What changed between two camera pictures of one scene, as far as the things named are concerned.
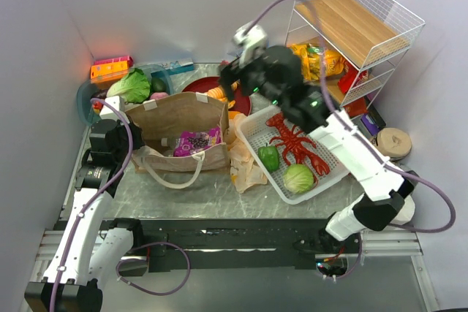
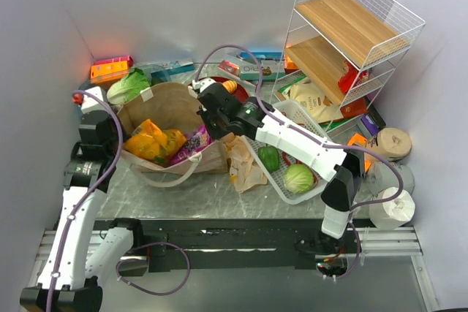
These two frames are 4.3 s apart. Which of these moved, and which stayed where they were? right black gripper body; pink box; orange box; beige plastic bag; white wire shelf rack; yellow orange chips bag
Moved: yellow orange chips bag; right black gripper body
Stayed: white wire shelf rack; beige plastic bag; pink box; orange box
